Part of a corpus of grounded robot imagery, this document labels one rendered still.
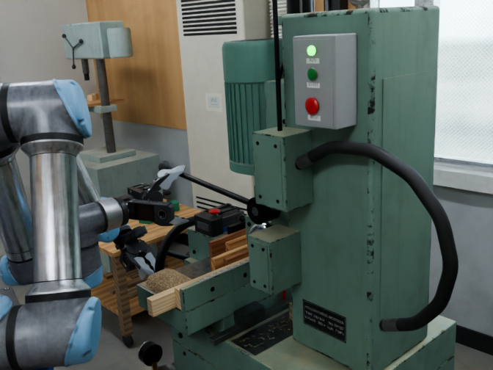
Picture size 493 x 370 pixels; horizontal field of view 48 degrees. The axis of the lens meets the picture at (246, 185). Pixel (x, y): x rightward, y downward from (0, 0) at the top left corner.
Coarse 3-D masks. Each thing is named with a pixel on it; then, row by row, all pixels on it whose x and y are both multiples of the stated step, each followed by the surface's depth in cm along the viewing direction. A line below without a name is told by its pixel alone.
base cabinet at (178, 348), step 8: (176, 344) 147; (176, 352) 148; (184, 352) 144; (192, 352) 142; (176, 360) 149; (184, 360) 146; (192, 360) 143; (200, 360) 139; (448, 360) 132; (176, 368) 150; (184, 368) 147; (192, 368) 143; (200, 368) 140; (208, 368) 137; (216, 368) 135; (440, 368) 130; (448, 368) 133
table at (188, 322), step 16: (192, 272) 143; (208, 272) 142; (144, 288) 136; (240, 288) 133; (144, 304) 137; (208, 304) 127; (224, 304) 131; (240, 304) 134; (176, 320) 127; (192, 320) 125; (208, 320) 128
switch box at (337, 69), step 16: (304, 48) 97; (320, 48) 95; (336, 48) 92; (352, 48) 95; (304, 64) 98; (320, 64) 95; (336, 64) 93; (352, 64) 96; (304, 80) 99; (320, 80) 96; (336, 80) 94; (352, 80) 97; (304, 96) 100; (320, 96) 97; (336, 96) 95; (352, 96) 97; (304, 112) 101; (320, 112) 98; (336, 112) 95; (352, 112) 98; (336, 128) 96
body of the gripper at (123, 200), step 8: (144, 184) 141; (128, 192) 139; (136, 192) 136; (144, 192) 136; (152, 192) 135; (160, 192) 137; (120, 200) 131; (128, 200) 137; (160, 200) 137; (128, 216) 131
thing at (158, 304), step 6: (228, 264) 137; (186, 282) 128; (174, 288) 126; (156, 294) 123; (162, 294) 123; (168, 294) 123; (174, 294) 124; (150, 300) 121; (156, 300) 121; (162, 300) 122; (168, 300) 124; (174, 300) 125; (150, 306) 121; (156, 306) 122; (162, 306) 123; (168, 306) 124; (174, 306) 125; (150, 312) 122; (156, 312) 122; (162, 312) 123
